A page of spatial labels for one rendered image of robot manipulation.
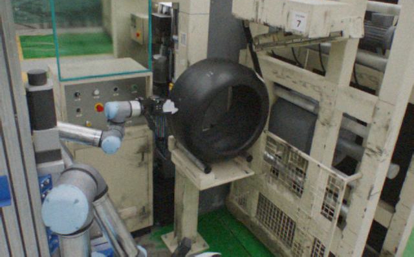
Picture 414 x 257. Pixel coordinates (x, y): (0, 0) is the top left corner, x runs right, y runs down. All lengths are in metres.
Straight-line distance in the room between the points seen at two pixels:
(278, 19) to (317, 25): 0.21
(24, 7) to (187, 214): 8.85
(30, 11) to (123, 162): 8.61
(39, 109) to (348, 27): 1.29
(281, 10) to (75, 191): 1.26
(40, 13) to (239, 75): 9.25
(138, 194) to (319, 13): 1.69
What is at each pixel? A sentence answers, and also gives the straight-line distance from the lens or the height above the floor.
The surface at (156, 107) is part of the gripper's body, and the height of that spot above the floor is 1.28.
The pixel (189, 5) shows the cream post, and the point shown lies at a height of 1.70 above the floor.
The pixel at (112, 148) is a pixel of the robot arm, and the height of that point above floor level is 1.17.
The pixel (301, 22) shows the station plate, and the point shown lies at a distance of 1.74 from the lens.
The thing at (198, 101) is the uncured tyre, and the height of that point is 1.30.
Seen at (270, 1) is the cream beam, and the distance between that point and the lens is 1.90.
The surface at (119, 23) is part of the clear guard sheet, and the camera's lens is 2.20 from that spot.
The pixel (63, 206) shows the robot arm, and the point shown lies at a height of 1.33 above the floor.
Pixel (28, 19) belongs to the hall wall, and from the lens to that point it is 10.81.
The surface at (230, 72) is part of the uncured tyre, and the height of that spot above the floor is 1.42.
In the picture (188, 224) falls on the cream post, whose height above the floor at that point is 0.22.
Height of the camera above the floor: 1.94
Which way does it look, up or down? 24 degrees down
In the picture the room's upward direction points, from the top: 3 degrees clockwise
